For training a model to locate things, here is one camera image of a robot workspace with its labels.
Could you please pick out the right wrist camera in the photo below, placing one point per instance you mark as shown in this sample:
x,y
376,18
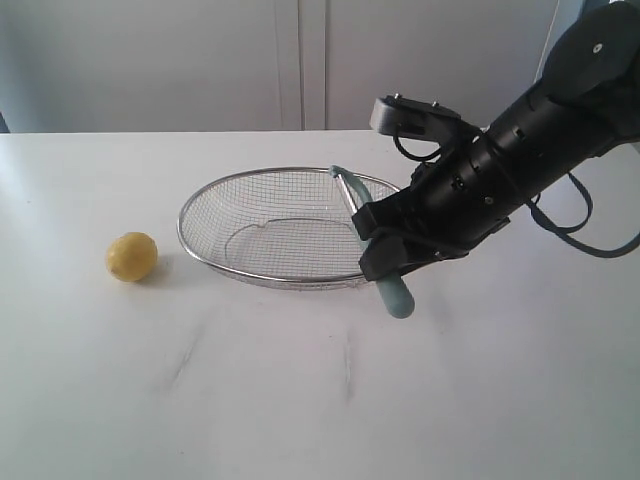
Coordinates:
x,y
399,117

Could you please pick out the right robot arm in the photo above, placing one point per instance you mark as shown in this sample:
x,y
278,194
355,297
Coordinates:
x,y
585,103

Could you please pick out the yellow lemon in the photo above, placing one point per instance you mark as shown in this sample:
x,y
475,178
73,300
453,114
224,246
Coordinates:
x,y
132,257

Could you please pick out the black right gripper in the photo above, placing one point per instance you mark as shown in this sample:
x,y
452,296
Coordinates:
x,y
452,205

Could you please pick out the oval wire mesh basket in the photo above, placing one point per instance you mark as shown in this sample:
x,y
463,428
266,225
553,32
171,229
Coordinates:
x,y
282,228

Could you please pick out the teal handled peeler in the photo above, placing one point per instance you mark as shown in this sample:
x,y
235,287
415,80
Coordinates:
x,y
398,300

